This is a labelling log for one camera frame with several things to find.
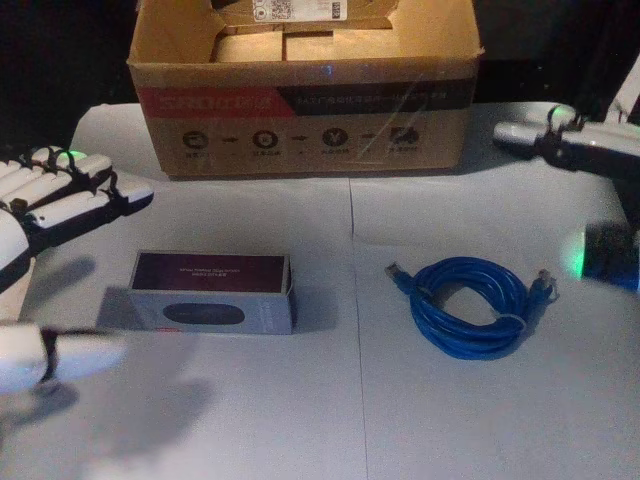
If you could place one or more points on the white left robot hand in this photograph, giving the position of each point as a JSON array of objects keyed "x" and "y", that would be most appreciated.
[{"x": 60, "y": 200}]

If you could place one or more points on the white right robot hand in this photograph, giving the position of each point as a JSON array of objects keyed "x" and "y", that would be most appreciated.
[{"x": 590, "y": 145}]

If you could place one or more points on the small dark product box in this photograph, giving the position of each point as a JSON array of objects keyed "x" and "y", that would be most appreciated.
[{"x": 210, "y": 272}]

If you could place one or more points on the open brown cardboard box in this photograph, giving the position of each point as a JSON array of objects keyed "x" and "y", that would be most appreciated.
[{"x": 310, "y": 135}]

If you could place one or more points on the white table cloth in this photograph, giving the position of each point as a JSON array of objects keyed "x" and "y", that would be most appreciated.
[{"x": 320, "y": 410}]

